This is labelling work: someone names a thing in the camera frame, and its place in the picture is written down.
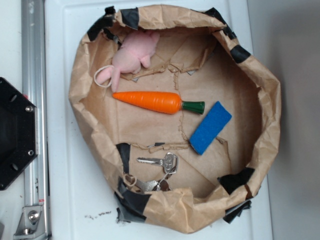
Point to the blue rectangular sponge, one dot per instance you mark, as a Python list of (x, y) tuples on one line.
[(210, 127)]

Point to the orange plastic toy carrot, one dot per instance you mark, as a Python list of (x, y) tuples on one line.
[(162, 102)]

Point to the silver key bunch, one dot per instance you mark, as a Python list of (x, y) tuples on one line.
[(142, 187)]

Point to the pink plush bunny toy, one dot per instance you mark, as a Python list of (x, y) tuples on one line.
[(135, 52)]

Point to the silver key with ring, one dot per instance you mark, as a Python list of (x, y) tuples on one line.
[(169, 162)]

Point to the aluminium extrusion rail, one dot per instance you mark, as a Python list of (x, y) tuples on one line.
[(36, 174)]

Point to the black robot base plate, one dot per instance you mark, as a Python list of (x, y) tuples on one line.
[(18, 139)]

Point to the metal corner bracket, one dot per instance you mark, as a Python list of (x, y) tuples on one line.
[(31, 225)]

